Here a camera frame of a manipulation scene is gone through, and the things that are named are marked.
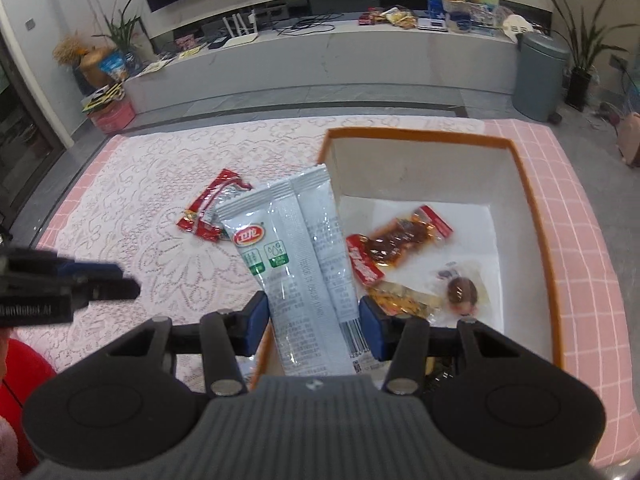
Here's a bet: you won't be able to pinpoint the blue bag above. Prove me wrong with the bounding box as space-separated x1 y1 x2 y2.
98 51 144 81

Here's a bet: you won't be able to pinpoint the pink box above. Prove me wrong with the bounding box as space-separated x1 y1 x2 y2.
87 98 136 135

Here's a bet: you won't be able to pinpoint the dark snack packet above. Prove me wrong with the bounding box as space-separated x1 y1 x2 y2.
423 357 457 381

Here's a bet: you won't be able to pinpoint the white lace tablecloth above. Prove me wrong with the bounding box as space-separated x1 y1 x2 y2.
35 115 487 397

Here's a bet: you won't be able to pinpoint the grey trash can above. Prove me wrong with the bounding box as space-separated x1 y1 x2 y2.
512 32 571 122

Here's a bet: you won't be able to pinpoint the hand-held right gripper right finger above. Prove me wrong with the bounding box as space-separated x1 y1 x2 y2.
358 294 527 395

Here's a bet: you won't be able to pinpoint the yellow snack packet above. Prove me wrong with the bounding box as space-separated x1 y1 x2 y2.
367 280 444 319

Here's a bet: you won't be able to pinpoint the potted palm plant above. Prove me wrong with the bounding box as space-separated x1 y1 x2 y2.
540 0 634 113

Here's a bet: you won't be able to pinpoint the black cables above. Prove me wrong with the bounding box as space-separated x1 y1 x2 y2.
277 14 347 37

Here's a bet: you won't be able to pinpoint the pile of snack packets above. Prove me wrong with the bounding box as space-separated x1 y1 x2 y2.
357 5 419 29

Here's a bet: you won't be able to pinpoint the green leafy plant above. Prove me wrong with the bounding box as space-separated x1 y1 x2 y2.
92 0 146 69

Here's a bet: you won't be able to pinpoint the clear egg snack packet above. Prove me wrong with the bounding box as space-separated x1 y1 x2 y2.
430 260 494 319

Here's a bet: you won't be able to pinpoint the dried plant in vase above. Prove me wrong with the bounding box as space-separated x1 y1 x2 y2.
52 32 119 92

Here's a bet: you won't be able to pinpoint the red clothing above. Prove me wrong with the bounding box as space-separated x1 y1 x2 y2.
0 338 57 477

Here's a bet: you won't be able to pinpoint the white router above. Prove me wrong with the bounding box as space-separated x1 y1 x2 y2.
222 8 260 44

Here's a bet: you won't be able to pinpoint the orange cardboard box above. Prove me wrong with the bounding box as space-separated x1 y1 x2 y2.
248 127 566 392

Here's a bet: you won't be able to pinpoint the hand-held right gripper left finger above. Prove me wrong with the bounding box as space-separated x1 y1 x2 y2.
107 289 271 397

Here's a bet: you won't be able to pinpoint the white grey snack packet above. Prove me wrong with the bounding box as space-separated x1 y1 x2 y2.
215 164 387 379

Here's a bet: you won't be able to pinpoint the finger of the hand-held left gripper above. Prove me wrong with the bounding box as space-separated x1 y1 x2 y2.
52 258 125 281
72 278 142 306

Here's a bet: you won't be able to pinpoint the white television console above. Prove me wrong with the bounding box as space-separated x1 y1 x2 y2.
122 7 522 117

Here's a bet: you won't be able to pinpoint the red brown snack packet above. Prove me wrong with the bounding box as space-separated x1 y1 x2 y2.
345 204 454 286

